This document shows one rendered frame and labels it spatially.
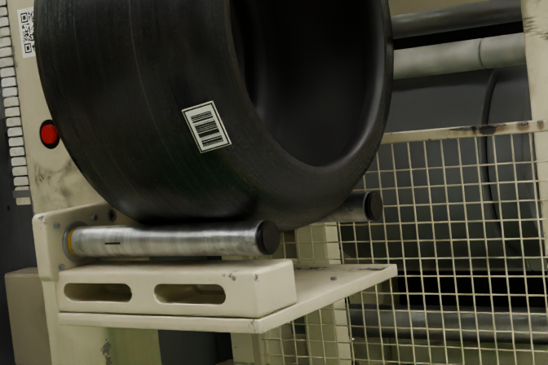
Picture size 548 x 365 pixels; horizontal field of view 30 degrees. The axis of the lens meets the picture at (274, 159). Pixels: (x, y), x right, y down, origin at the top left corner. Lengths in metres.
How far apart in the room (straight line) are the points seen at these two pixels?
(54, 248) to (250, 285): 0.34
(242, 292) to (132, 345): 0.40
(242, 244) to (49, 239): 0.32
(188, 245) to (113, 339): 0.31
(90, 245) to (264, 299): 0.31
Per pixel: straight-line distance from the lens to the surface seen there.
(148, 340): 1.68
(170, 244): 1.38
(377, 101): 1.54
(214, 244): 1.33
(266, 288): 1.29
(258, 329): 1.29
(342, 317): 2.06
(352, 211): 1.53
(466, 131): 1.66
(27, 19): 1.64
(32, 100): 1.64
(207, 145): 1.23
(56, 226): 1.49
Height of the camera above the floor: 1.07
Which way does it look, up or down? 3 degrees down
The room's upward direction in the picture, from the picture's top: 6 degrees counter-clockwise
